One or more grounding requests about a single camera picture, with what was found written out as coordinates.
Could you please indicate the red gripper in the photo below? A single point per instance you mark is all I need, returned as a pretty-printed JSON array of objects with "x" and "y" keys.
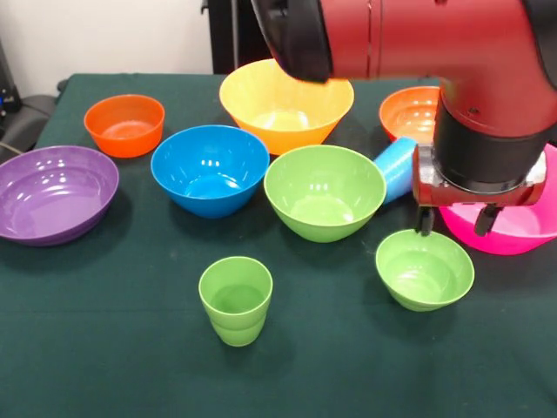
[{"x": 435, "y": 191}]

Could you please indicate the black equipment box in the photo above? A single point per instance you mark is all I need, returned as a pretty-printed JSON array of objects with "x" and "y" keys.
[{"x": 8, "y": 82}]

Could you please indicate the large green bowl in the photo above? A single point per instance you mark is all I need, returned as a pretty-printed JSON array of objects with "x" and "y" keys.
[{"x": 324, "y": 204}]

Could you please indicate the large pink bowl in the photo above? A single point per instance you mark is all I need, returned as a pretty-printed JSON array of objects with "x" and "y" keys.
[{"x": 513, "y": 231}]

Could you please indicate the large yellow-orange bowl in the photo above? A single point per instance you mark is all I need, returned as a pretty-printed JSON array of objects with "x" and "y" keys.
[{"x": 283, "y": 135}]

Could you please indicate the small green bowl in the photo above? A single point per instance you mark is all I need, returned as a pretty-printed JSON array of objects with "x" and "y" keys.
[{"x": 424, "y": 278}]

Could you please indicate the blue bowl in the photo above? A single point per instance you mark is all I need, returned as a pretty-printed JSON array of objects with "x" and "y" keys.
[{"x": 209, "y": 196}]

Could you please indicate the grey chair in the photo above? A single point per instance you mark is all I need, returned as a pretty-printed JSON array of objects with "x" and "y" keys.
[{"x": 26, "y": 119}]

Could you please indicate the blue cup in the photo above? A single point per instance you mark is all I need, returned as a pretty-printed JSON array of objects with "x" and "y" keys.
[{"x": 396, "y": 170}]

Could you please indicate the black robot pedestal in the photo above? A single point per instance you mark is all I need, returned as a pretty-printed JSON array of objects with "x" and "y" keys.
[{"x": 230, "y": 35}]

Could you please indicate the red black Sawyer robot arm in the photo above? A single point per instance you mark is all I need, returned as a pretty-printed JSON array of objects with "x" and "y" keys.
[{"x": 435, "y": 43}]

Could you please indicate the small orange bowl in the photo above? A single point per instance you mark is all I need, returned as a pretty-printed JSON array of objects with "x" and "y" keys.
[{"x": 124, "y": 141}]

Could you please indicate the wide red-orange bowl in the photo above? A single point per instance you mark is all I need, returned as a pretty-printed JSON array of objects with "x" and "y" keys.
[{"x": 407, "y": 115}]

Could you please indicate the stack of green cups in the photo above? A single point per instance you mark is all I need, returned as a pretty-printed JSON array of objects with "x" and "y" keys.
[{"x": 237, "y": 322}]

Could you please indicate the dark green tablecloth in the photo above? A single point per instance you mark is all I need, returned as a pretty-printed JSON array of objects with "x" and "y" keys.
[{"x": 130, "y": 370}]

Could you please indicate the wide purple bowl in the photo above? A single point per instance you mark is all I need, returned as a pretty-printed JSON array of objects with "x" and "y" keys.
[{"x": 52, "y": 204}]

